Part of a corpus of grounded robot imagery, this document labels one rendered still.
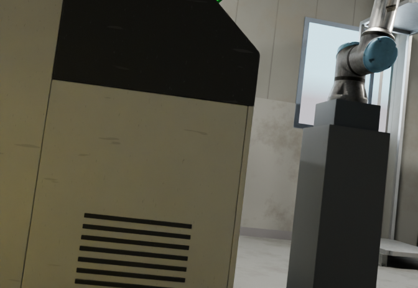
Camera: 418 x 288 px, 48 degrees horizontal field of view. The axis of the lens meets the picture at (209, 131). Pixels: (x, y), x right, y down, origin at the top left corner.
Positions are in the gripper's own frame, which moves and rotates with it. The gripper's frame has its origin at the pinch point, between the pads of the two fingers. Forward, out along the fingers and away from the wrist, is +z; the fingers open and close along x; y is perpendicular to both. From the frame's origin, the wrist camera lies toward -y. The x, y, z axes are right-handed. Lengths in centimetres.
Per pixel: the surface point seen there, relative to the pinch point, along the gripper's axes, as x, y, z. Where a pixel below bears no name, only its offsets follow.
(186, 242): -48, 58, 49
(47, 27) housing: -52, -13, 38
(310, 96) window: 294, 48, 24
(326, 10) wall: 319, -5, -42
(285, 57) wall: 291, 4, 16
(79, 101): -52, 8, 45
